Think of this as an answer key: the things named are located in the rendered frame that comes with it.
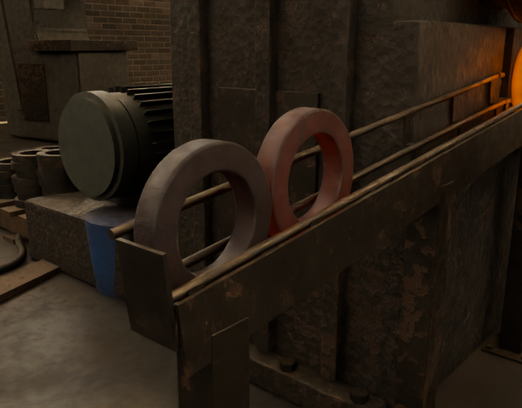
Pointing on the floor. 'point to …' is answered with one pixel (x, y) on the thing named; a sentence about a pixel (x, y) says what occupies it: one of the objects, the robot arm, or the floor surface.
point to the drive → (100, 169)
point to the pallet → (24, 186)
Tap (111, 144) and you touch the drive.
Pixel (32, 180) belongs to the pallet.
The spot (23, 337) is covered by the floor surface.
